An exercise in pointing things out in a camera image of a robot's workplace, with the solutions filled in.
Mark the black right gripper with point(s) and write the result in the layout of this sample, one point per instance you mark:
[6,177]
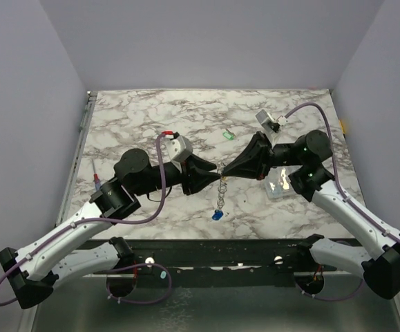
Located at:
[262,156]

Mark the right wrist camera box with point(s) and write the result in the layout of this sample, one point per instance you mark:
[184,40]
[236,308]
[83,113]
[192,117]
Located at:
[272,127]

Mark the clear plastic parts box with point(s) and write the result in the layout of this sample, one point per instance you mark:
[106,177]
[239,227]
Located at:
[277,183]

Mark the green key tag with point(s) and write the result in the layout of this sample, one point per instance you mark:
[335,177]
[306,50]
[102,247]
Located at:
[228,135]

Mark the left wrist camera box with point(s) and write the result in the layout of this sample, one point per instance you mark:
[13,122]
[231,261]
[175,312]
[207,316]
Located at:
[179,149]

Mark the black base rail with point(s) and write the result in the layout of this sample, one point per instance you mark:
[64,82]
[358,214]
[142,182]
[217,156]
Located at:
[220,263]

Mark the blue red screwdriver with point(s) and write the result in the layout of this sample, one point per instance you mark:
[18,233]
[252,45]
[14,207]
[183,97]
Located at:
[96,180]

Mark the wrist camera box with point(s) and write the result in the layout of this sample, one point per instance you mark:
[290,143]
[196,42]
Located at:
[179,149]
[272,127]

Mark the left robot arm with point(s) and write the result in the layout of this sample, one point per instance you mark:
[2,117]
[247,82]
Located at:
[36,270]

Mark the aluminium frame rail left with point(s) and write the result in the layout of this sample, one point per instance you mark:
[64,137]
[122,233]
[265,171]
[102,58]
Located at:
[72,177]

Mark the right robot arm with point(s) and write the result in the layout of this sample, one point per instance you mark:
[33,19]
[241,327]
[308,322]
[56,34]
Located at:
[377,261]

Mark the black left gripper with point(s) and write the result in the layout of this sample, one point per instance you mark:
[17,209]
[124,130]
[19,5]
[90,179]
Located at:
[198,178]

